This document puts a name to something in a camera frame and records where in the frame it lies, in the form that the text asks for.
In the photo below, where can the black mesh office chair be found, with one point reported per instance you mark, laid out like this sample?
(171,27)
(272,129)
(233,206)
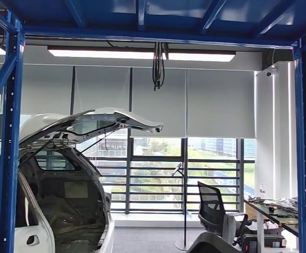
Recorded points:
(208,202)

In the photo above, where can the black equipment case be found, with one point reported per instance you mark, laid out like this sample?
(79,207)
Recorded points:
(263,241)

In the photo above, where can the grey window railing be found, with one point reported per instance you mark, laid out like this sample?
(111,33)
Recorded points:
(156,159)

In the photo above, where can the white paper pile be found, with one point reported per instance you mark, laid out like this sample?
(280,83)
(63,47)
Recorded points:
(282,202)

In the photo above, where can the white security camera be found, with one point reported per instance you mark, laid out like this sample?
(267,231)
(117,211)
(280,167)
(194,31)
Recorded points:
(269,72)

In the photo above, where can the white cloth bundle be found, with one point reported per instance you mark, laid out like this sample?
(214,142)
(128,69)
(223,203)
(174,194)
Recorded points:
(269,225)

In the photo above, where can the grey roller blind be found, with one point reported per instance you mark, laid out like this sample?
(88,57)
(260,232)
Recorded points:
(221,104)
(168,111)
(103,89)
(47,89)

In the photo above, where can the black desk white legs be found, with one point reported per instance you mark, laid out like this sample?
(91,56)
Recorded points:
(260,230)

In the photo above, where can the white car body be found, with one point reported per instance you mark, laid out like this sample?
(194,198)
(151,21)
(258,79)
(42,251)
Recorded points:
(103,115)

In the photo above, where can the grey garment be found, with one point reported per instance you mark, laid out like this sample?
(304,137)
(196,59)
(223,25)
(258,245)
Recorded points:
(232,227)

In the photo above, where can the black floor stand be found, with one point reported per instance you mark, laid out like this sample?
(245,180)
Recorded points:
(182,245)

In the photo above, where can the blue steel shelf rack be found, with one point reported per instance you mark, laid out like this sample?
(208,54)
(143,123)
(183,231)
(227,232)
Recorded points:
(153,35)

